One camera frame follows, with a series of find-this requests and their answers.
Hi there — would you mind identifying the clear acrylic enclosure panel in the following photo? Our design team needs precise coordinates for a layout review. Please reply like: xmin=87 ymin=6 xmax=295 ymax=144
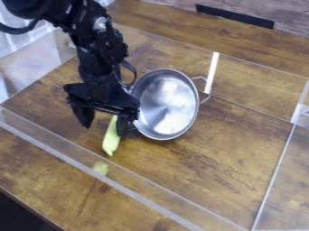
xmin=0 ymin=107 xmax=309 ymax=231

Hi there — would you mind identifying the black wall strip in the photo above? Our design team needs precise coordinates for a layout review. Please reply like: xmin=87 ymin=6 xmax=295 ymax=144
xmin=195 ymin=4 xmax=275 ymax=29

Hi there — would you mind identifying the stainless steel pot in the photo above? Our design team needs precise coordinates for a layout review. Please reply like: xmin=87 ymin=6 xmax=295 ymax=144
xmin=128 ymin=68 xmax=211 ymax=141

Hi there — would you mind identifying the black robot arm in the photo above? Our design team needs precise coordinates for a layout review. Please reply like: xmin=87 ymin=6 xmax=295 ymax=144
xmin=0 ymin=0 xmax=140 ymax=135

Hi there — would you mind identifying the green handled metal spoon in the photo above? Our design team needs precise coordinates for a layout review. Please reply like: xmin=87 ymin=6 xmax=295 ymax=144
xmin=101 ymin=115 xmax=120 ymax=156

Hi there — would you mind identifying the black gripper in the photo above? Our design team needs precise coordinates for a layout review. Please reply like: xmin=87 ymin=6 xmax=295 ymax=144
xmin=64 ymin=73 xmax=140 ymax=137

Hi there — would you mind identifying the black cable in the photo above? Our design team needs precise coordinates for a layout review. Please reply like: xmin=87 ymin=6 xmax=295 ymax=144
xmin=112 ymin=60 xmax=139 ymax=91

